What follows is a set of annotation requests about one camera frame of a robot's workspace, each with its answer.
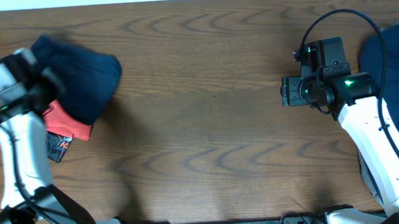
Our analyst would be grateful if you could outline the dark blue denim shorts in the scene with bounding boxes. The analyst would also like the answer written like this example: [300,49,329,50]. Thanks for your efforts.
[31,35,123,125]

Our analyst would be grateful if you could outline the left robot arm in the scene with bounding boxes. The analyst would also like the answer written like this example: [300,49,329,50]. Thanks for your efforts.
[0,51,96,224]

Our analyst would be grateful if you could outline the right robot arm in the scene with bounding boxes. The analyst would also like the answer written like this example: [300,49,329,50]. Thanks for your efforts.
[281,73,399,224]

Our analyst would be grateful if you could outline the folded orange t-shirt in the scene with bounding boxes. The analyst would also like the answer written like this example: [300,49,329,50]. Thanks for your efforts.
[43,100,92,141]

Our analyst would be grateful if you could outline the folded black orange-print garment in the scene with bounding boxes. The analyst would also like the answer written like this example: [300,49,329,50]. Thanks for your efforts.
[46,132,73,163]

